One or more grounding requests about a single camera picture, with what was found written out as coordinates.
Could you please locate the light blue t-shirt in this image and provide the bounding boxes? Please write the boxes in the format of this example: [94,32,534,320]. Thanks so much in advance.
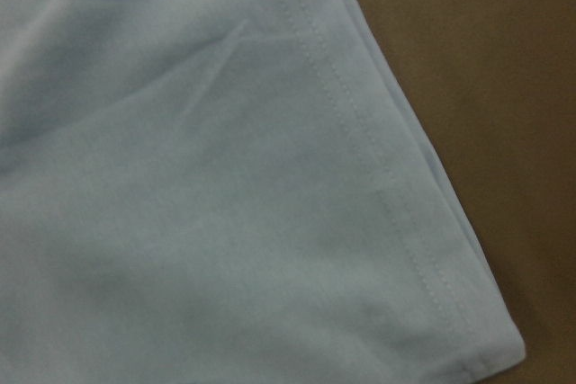
[1,0,526,383]

